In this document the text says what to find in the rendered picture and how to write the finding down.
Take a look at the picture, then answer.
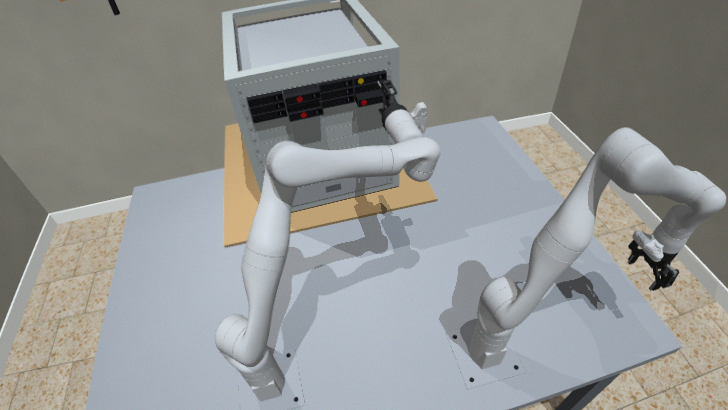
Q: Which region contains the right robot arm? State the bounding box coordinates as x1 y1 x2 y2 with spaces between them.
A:
469 128 726 369

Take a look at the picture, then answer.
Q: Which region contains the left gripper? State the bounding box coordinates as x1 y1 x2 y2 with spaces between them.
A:
378 80 408 131

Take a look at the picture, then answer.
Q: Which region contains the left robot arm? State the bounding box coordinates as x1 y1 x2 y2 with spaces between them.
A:
215 102 441 401

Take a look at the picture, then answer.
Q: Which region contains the grey metal rack frame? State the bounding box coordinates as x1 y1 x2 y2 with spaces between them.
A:
222 0 399 212

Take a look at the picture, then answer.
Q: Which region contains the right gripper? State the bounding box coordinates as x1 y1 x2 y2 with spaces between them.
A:
628 240 680 291

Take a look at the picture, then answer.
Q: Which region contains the tan wooden board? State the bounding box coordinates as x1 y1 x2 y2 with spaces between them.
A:
224 123 438 248

